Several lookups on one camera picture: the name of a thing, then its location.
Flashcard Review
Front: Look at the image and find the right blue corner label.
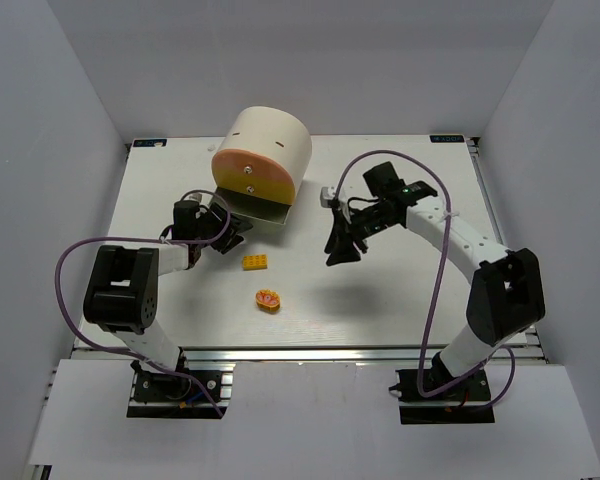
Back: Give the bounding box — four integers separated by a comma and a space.
429, 134, 465, 144

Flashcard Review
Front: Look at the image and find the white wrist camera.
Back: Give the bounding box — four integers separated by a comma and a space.
320, 186, 350, 221
181, 189, 213, 204

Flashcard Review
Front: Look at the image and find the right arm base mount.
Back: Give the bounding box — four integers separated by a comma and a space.
388, 367, 495, 425

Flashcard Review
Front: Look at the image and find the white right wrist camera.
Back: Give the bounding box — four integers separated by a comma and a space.
320, 186, 350, 221

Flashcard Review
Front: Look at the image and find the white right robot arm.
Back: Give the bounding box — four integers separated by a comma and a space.
320, 162, 546, 398

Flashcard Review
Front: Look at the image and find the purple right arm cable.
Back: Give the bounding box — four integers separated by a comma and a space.
337, 149, 517, 414

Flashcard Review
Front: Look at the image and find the aluminium table front rail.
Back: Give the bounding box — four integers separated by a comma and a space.
71, 345, 546, 363

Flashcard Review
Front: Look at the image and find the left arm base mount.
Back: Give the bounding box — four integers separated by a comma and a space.
126, 357, 233, 420

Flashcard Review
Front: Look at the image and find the yellow drawer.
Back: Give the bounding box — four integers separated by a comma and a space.
212, 166, 296, 205

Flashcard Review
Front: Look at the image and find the left blue corner label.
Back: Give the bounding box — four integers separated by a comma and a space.
132, 138, 167, 148

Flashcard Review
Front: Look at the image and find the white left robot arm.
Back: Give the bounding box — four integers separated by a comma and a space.
83, 198, 253, 370

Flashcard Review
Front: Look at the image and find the blue corner label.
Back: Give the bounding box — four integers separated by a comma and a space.
132, 138, 167, 148
429, 134, 465, 144

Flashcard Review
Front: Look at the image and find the cream drawer cabinet shell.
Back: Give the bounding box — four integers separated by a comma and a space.
213, 106, 312, 205

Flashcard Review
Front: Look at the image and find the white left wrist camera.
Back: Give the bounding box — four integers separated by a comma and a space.
181, 189, 213, 204

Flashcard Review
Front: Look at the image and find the yellow lego brick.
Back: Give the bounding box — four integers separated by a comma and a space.
242, 254, 268, 271

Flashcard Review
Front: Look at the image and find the orange oval lego piece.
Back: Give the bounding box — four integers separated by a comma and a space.
255, 289, 281, 313

